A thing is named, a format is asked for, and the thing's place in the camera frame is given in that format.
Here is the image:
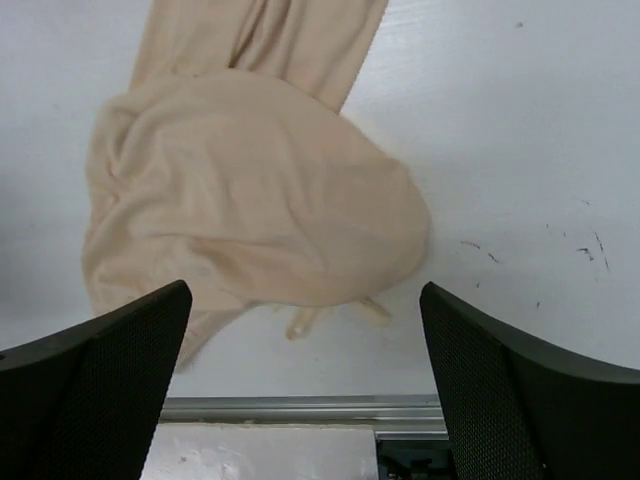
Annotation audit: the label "aluminium table edge rail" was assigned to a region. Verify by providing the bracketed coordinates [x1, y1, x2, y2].
[160, 395, 448, 441]

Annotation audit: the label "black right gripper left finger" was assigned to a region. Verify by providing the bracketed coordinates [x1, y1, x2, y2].
[1, 280, 192, 480]

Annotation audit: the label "beige trousers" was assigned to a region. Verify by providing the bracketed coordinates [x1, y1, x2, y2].
[81, 1, 428, 364]

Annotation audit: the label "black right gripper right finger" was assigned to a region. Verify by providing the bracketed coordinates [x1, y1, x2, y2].
[420, 283, 639, 480]

